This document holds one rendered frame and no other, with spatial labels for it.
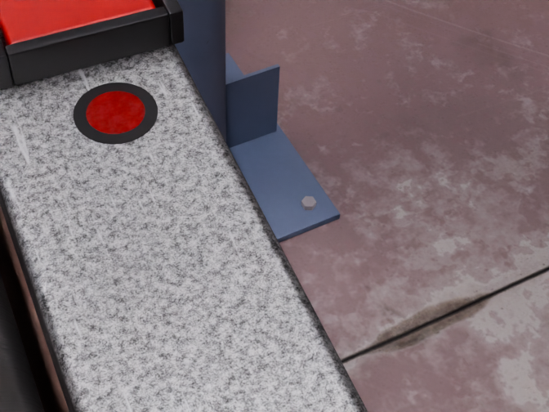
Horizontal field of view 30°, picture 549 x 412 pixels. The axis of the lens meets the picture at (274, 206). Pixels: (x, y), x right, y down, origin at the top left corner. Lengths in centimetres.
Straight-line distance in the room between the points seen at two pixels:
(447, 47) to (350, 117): 24
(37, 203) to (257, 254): 8
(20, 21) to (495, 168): 127
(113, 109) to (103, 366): 11
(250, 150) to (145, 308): 125
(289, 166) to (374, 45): 32
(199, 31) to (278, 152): 37
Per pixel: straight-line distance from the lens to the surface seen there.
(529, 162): 165
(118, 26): 41
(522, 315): 147
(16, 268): 41
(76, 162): 38
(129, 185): 37
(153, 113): 39
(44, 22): 42
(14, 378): 34
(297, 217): 150
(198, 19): 126
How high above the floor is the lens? 120
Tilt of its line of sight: 52 degrees down
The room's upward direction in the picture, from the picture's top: 3 degrees clockwise
